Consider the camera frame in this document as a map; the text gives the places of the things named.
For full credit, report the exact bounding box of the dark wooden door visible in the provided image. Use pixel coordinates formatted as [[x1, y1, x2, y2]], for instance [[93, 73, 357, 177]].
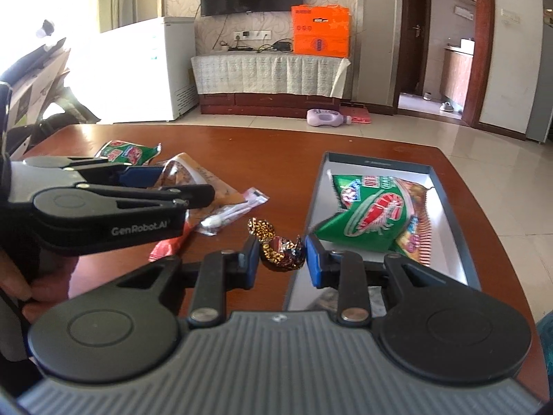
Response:
[[400, 0, 433, 107]]

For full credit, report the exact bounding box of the wooden kitchen cabinet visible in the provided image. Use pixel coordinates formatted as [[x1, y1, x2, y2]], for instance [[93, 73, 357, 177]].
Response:
[[440, 47, 475, 111]]

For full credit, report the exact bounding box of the orange-brown clear snack packet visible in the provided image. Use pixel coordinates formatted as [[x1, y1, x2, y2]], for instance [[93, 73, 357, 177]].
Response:
[[149, 152, 243, 209]]

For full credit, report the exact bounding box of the small clear snack packet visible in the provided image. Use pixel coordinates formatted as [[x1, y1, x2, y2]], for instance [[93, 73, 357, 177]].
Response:
[[367, 287, 388, 317]]

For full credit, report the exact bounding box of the white chest freezer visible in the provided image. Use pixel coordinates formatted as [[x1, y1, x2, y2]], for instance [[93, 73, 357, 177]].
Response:
[[71, 16, 200, 124]]

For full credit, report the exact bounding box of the gold chocolate candy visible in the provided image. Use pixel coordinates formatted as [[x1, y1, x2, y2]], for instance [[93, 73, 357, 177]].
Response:
[[246, 218, 306, 273]]

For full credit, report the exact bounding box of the purple detergent bottle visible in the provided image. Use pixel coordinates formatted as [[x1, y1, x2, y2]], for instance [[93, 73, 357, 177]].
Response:
[[306, 109, 353, 129]]

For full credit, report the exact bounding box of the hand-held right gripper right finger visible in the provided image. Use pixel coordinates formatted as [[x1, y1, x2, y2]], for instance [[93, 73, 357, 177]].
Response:
[[304, 232, 469, 328]]

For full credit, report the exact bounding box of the electric scooter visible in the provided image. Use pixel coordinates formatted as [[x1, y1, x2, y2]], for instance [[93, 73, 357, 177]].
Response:
[[0, 19, 103, 162]]

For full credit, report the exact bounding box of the red snack packet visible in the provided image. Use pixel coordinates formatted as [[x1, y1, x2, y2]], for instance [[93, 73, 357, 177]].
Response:
[[149, 220, 191, 262]]

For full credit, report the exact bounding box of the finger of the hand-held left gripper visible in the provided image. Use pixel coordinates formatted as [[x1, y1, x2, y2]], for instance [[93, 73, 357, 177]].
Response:
[[78, 183, 216, 222], [65, 156, 167, 188]]

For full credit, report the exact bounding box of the orange gift box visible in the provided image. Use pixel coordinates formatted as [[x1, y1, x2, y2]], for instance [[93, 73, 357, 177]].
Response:
[[290, 4, 352, 58]]

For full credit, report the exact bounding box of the patterned cabinet cloth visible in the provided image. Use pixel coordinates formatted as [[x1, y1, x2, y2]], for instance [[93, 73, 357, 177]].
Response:
[[191, 51, 352, 98]]

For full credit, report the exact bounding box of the pink floor mat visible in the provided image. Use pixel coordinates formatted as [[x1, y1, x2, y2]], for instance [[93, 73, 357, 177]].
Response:
[[341, 104, 372, 124]]

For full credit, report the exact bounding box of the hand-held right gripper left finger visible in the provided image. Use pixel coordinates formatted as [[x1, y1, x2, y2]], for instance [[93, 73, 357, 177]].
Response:
[[114, 234, 261, 328]]

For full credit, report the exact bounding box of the wooden television cabinet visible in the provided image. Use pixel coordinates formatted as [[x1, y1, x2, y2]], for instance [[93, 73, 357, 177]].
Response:
[[199, 91, 342, 119]]

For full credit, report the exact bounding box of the blue plastic bag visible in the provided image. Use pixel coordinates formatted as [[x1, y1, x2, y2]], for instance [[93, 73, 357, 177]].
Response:
[[536, 313, 553, 382]]

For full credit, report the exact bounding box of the clear toothbrush packet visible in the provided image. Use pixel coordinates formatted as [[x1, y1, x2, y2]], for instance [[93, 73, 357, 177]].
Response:
[[199, 187, 269, 237]]

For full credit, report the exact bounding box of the grey refrigerator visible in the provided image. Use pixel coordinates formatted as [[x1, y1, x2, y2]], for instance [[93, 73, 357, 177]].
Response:
[[525, 30, 553, 144]]

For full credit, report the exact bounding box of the green striped-edge snack packet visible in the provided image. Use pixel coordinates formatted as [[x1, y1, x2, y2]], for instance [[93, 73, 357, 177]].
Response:
[[313, 172, 435, 269]]

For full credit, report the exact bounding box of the small green snack packet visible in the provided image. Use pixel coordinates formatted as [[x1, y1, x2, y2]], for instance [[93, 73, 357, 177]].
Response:
[[94, 139, 162, 167]]

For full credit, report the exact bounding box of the person's left hand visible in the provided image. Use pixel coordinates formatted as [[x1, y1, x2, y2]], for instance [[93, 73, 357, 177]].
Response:
[[0, 255, 79, 324]]

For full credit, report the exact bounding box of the grey shallow tray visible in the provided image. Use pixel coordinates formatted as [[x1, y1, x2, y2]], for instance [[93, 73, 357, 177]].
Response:
[[283, 151, 482, 313]]

